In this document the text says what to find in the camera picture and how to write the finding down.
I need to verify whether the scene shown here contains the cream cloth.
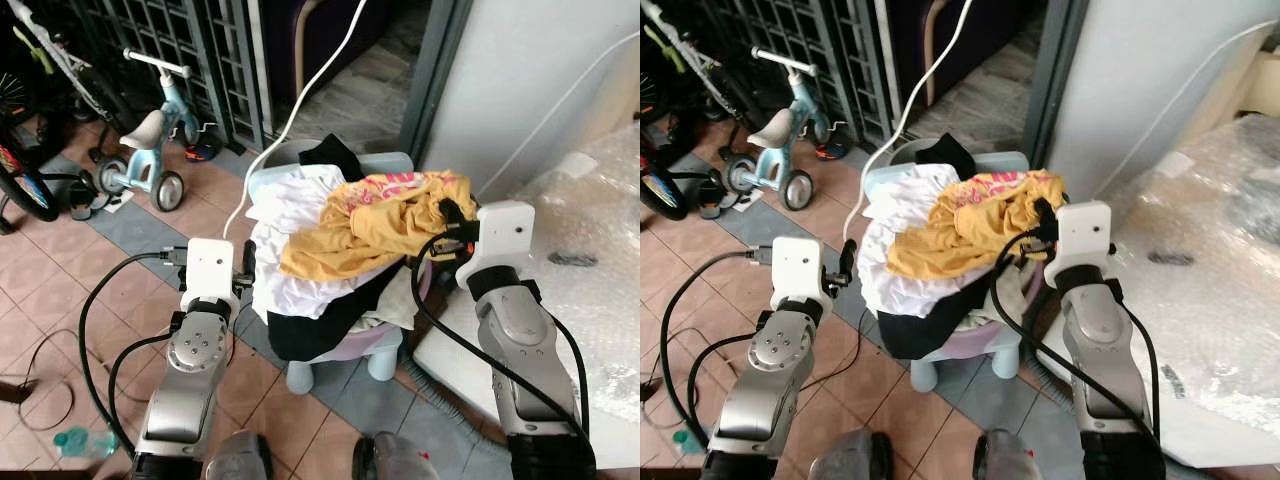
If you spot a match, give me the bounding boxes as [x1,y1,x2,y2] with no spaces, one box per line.
[360,268,423,332]
[978,268,1033,329]

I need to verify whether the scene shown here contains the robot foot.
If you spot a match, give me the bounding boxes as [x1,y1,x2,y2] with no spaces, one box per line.
[204,429,274,480]
[351,431,442,480]
[971,429,1062,480]
[807,429,892,480]

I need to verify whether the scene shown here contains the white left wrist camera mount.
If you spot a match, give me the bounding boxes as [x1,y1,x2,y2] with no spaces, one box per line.
[182,237,242,301]
[769,236,829,301]

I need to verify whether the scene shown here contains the purple plastic basin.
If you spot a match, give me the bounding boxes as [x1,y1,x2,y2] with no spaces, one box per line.
[300,258,434,364]
[930,262,1043,362]

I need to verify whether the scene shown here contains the white ruffled garment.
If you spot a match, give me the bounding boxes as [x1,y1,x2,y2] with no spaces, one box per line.
[247,164,403,321]
[856,162,1003,319]

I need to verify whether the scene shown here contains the thin black floor cable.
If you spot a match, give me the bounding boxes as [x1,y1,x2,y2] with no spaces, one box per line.
[0,328,79,433]

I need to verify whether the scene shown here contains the black bicycle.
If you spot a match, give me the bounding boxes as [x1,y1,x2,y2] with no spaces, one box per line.
[640,0,743,222]
[0,0,113,227]

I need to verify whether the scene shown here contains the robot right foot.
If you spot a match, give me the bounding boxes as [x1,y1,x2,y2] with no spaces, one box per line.
[971,429,1062,480]
[351,431,442,480]

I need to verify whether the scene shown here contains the grey door frame post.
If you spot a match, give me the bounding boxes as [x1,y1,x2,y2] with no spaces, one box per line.
[1019,0,1093,169]
[399,0,475,173]

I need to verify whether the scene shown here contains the dark metal grid gate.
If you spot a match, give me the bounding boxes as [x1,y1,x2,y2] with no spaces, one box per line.
[700,0,893,153]
[58,0,267,153]

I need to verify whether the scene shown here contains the light blue plastic stool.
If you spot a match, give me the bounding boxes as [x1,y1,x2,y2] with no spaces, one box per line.
[861,149,1032,394]
[244,151,417,397]

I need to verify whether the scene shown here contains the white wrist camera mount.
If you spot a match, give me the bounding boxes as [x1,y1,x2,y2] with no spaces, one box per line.
[769,236,829,301]
[1045,201,1115,288]
[182,237,242,301]
[457,200,539,291]

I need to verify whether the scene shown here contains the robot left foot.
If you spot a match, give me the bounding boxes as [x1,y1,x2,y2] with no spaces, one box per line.
[204,429,274,480]
[807,429,892,480]

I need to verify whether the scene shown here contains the thick white cable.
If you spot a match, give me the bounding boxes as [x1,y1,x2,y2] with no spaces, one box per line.
[221,0,372,242]
[842,0,977,242]

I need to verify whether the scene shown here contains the large black garment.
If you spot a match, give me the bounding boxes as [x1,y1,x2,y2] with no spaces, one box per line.
[877,268,1003,362]
[266,264,407,364]

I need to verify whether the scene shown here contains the small black cloth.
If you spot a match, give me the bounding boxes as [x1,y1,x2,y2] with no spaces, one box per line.
[297,132,367,183]
[911,132,977,181]

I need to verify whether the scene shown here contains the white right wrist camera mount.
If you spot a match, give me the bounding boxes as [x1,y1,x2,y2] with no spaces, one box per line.
[457,200,539,291]
[1045,201,1115,288]

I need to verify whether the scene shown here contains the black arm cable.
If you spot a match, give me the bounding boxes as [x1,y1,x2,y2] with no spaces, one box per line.
[659,249,777,453]
[409,225,592,443]
[989,227,1163,443]
[77,249,193,453]

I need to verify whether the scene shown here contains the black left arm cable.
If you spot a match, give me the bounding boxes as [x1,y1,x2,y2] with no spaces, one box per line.
[659,249,777,453]
[77,249,193,453]

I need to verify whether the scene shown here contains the thin white cable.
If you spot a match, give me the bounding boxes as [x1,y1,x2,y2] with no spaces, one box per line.
[1095,17,1280,196]
[482,30,641,195]

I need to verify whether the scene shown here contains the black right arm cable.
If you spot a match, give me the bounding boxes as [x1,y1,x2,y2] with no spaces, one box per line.
[989,227,1163,443]
[409,225,592,443]

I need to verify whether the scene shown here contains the light blue child tricycle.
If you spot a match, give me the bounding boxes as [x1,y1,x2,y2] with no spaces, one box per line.
[721,44,847,212]
[94,47,217,214]

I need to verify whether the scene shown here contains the yellow printed garment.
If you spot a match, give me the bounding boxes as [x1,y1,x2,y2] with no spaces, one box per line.
[885,169,1067,282]
[278,169,479,282]

